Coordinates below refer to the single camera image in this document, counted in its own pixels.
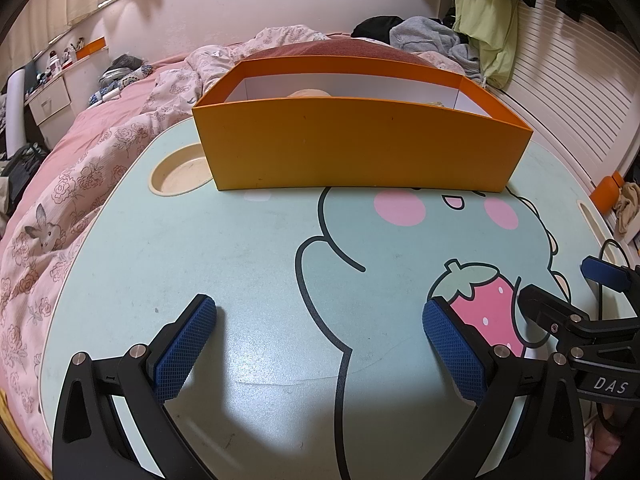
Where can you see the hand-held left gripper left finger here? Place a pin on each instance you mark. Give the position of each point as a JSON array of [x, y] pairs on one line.
[[186, 344]]

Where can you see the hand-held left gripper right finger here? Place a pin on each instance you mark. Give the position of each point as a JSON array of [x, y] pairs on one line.
[[454, 355]]

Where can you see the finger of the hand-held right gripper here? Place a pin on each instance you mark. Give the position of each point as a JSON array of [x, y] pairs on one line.
[[607, 272], [545, 309]]

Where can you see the orange cardboard box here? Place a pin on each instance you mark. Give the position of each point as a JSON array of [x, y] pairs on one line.
[[360, 145]]

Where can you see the brown plush toy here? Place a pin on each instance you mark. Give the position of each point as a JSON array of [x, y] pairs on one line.
[[308, 93]]

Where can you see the beige cloth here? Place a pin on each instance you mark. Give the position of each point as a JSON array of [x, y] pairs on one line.
[[627, 215]]

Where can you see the orange bottle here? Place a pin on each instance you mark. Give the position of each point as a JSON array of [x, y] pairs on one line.
[[606, 192]]

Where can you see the white slatted door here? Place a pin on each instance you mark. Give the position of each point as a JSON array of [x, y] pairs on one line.
[[575, 85]]

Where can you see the pink floral blanket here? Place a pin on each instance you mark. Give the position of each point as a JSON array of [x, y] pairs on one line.
[[100, 160]]

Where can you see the black bag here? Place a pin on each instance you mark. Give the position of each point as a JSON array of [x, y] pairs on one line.
[[20, 170]]

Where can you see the patterned cloth bundle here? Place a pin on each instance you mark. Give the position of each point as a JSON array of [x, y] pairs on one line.
[[120, 77]]

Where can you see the light green garment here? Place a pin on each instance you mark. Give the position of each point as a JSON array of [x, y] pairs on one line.
[[487, 20]]

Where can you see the white bedside cabinet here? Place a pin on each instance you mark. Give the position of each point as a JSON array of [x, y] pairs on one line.
[[47, 100]]

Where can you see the white paper roll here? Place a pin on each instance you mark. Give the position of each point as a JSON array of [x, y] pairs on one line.
[[13, 110]]

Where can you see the grey hoodie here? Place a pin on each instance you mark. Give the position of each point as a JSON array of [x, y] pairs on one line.
[[425, 35]]

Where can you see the orange shelf box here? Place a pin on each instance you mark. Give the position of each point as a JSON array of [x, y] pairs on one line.
[[91, 47]]

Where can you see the red pillow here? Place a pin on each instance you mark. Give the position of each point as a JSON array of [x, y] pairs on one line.
[[340, 49]]

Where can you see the black garment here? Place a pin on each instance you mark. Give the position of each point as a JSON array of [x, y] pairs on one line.
[[377, 27]]

